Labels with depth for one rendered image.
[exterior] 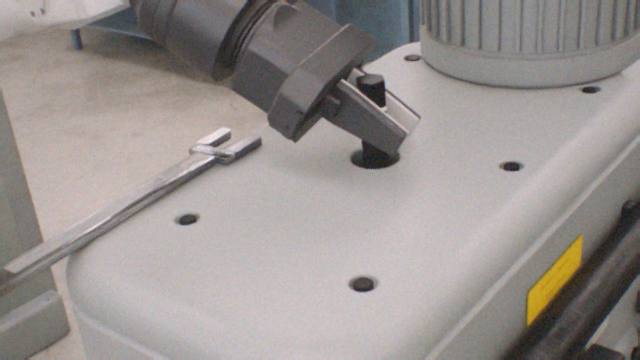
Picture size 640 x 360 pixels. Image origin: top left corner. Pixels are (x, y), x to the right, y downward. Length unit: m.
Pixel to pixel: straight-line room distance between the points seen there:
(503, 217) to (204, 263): 0.19
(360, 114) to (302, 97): 0.05
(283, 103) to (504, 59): 0.23
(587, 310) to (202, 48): 0.32
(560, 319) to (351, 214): 0.16
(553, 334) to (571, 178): 0.11
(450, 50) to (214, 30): 0.24
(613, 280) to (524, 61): 0.19
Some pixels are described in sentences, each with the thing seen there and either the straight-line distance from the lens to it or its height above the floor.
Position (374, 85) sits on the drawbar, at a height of 1.95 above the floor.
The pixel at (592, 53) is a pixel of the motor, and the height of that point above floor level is 1.92.
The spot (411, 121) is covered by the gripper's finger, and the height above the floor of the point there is 1.92.
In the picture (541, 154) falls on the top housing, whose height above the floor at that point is 1.89.
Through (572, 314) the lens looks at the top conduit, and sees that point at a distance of 0.62.
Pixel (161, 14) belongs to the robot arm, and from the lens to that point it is 0.63.
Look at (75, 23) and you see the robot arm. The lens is 0.73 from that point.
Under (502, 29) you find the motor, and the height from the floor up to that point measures 1.94.
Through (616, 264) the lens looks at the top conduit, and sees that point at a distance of 0.68.
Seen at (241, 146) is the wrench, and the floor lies 1.90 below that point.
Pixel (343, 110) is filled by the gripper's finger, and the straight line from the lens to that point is 0.61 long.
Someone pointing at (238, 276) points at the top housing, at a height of 1.89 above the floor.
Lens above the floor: 2.18
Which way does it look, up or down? 28 degrees down
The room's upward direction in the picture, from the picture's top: 5 degrees counter-clockwise
